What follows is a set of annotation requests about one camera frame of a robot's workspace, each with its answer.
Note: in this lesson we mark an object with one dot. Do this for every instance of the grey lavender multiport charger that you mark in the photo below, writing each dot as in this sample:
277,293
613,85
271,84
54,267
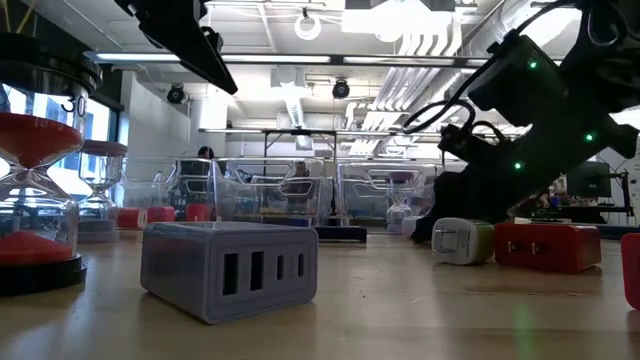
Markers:
230,270

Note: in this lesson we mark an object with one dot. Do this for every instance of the black metal workstation frame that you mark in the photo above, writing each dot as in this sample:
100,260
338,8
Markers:
300,132

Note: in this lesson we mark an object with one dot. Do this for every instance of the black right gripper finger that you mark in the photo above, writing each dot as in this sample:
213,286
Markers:
427,229

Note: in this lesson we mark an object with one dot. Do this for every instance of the clear plastic bin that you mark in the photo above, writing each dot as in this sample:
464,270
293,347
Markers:
360,210
230,200
145,190

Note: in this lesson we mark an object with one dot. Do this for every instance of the green and white charger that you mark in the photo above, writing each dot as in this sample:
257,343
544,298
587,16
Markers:
462,241

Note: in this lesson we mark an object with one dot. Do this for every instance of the black ceiling spotlight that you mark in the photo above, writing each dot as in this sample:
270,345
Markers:
341,89
176,94

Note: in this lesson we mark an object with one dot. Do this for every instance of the small red charger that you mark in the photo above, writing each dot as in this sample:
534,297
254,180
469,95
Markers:
197,213
161,214

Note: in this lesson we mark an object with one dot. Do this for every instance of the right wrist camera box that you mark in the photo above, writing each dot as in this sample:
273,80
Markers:
465,145

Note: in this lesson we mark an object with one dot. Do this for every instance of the black overhead light bar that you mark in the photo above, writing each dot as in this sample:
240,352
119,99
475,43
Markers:
337,59

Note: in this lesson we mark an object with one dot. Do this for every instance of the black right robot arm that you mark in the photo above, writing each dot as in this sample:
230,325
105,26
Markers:
550,100

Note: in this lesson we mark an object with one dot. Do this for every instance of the black computer monitor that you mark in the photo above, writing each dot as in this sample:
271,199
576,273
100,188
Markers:
590,180

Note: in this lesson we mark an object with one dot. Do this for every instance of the person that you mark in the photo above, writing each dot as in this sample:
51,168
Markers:
205,152
300,172

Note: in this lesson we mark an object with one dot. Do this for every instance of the black capped red sand hourglass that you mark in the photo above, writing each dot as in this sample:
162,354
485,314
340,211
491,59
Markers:
40,142

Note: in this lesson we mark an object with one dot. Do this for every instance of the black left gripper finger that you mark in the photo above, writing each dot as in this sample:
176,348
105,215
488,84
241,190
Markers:
190,45

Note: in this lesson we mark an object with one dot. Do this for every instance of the pink charger with white end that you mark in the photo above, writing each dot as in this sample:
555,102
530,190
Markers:
131,218

